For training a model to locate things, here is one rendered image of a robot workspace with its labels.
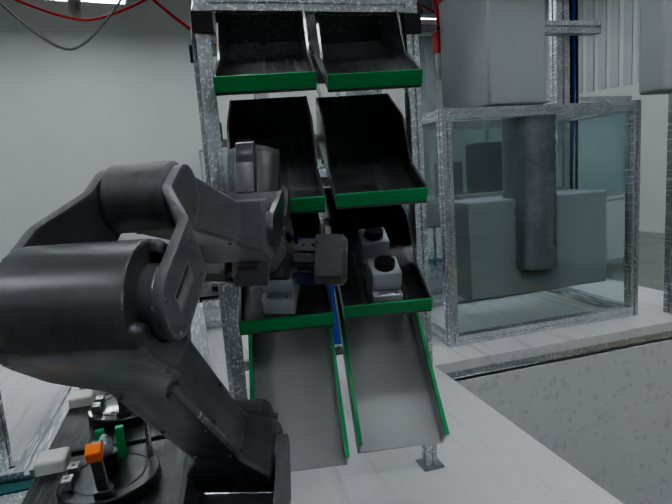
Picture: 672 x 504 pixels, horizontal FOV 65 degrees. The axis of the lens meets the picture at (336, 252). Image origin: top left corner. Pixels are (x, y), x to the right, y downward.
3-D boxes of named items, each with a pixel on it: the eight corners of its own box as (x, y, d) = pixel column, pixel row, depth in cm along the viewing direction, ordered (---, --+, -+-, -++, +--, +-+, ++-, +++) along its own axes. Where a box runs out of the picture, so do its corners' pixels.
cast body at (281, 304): (295, 314, 71) (291, 279, 66) (263, 314, 71) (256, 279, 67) (301, 270, 77) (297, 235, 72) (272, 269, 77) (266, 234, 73)
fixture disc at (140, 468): (159, 503, 72) (157, 489, 71) (46, 528, 68) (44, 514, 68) (163, 452, 85) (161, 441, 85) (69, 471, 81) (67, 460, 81)
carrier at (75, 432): (195, 439, 93) (187, 372, 91) (45, 469, 86) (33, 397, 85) (193, 388, 116) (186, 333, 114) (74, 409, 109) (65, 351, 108)
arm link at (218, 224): (164, 343, 22) (157, 94, 22) (-22, 351, 22) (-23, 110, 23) (290, 311, 51) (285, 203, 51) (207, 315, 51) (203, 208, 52)
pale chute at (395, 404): (443, 443, 79) (449, 433, 75) (356, 454, 77) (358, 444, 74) (405, 286, 95) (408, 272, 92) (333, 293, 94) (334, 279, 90)
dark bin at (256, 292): (334, 326, 73) (333, 284, 69) (240, 336, 72) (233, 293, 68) (315, 225, 97) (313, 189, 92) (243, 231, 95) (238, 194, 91)
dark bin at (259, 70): (316, 90, 68) (314, 30, 64) (215, 96, 67) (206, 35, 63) (301, 43, 92) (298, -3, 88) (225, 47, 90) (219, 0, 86)
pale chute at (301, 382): (348, 465, 75) (349, 456, 71) (255, 476, 73) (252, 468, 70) (325, 297, 91) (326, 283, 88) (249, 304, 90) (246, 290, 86)
